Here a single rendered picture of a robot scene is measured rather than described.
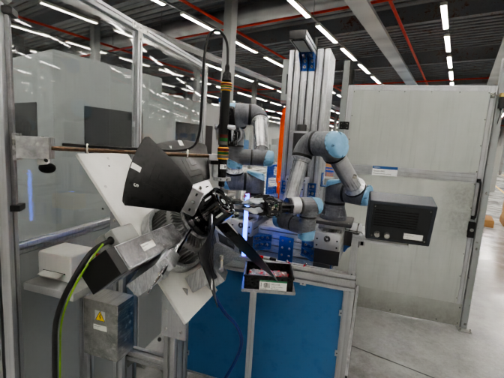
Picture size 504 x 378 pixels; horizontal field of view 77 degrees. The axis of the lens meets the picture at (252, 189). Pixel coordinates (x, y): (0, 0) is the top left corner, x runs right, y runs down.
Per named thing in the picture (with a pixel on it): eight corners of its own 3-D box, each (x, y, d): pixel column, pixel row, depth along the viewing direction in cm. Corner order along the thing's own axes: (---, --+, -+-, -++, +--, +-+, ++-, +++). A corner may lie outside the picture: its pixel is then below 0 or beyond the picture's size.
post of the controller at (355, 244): (348, 274, 147) (352, 233, 144) (348, 272, 150) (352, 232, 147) (355, 275, 146) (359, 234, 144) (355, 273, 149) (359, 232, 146)
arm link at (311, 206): (323, 217, 139) (325, 198, 138) (301, 217, 136) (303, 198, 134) (314, 213, 147) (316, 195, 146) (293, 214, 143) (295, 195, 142)
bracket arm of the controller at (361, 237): (351, 240, 145) (352, 233, 144) (351, 238, 148) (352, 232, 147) (408, 247, 138) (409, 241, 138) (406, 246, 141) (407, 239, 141)
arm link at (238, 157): (250, 169, 147) (251, 145, 145) (226, 168, 146) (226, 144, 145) (249, 168, 154) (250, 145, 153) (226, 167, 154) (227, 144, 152)
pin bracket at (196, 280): (184, 278, 116) (202, 266, 114) (193, 274, 121) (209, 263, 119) (192, 292, 115) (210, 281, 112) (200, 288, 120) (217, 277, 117)
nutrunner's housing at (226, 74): (217, 187, 121) (223, 62, 115) (215, 185, 125) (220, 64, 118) (227, 187, 122) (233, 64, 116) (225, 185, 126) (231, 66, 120)
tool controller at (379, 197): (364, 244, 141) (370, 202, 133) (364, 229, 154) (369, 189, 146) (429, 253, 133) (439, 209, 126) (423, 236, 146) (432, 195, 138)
